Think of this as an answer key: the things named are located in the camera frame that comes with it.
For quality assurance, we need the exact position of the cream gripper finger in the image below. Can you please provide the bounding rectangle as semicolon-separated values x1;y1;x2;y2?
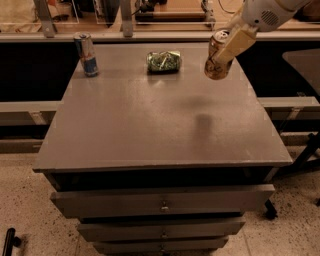
213;25;257;64

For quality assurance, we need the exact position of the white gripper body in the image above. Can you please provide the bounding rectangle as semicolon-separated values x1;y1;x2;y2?
242;0;297;32

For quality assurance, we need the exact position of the orange soda can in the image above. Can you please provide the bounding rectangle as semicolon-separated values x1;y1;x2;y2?
204;28;232;80

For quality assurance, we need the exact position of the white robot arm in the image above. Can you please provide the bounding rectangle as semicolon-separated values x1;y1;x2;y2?
212;0;311;64

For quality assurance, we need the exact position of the crushed green can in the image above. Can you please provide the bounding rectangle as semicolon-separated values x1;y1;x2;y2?
146;51;181;73

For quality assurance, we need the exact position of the blue silver energy drink can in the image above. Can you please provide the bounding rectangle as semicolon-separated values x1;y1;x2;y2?
74;32;99;77

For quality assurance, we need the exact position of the black stand leg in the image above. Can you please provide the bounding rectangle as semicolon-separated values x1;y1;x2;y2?
278;132;320;176

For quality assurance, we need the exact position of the grey drawer cabinet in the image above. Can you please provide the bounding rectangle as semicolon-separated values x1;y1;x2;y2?
32;41;293;256

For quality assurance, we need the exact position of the top grey drawer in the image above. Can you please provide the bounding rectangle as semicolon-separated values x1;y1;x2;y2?
51;184;274;219

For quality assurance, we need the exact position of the grey drawer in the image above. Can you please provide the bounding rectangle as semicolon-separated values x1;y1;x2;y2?
51;184;274;219
93;236;229;255
78;217;245;242

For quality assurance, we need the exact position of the black cabinet caster wheel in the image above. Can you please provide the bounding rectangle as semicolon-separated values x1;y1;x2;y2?
265;200;277;220

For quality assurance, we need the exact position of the middle grey drawer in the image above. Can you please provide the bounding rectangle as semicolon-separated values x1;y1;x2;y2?
78;217;245;242

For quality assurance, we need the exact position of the bottom grey drawer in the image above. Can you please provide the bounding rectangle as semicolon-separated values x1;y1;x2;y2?
93;236;229;255

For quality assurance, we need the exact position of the black handle on floor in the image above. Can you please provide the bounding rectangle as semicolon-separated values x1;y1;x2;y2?
2;228;22;256

